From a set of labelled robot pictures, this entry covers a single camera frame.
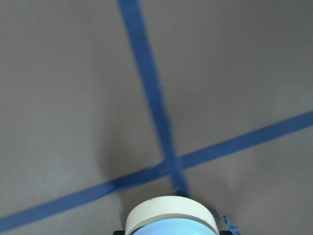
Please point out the blue bell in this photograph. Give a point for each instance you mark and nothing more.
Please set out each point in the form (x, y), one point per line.
(170, 215)

